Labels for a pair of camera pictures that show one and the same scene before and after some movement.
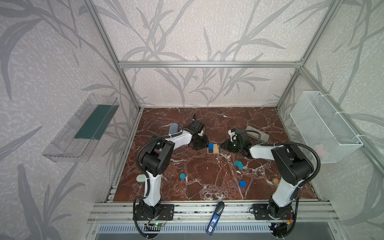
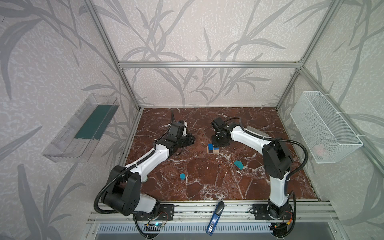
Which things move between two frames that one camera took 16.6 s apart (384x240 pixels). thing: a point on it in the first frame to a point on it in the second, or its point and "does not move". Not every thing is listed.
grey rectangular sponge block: (264, 137) does not move
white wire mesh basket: (322, 127) does not move
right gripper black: (231, 144) to (220, 141)
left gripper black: (200, 141) to (186, 139)
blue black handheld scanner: (215, 217) does not move
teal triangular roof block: (239, 164) does not move
